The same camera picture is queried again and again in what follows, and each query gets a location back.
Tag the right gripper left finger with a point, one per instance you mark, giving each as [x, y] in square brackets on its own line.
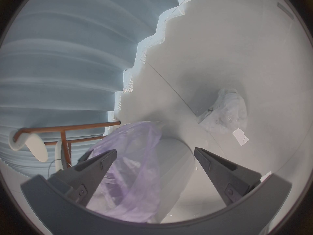
[93, 172]

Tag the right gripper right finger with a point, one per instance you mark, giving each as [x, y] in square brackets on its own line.
[225, 177]

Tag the purple plastic bag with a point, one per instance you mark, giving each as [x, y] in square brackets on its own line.
[132, 155]

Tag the white trash bin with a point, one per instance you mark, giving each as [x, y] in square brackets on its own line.
[176, 170]

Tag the white cushioned wooden chair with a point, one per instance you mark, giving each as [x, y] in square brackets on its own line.
[36, 148]

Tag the crumpled white paper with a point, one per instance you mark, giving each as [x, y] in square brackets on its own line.
[227, 111]

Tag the pale blue curtain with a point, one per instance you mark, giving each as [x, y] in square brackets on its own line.
[61, 45]

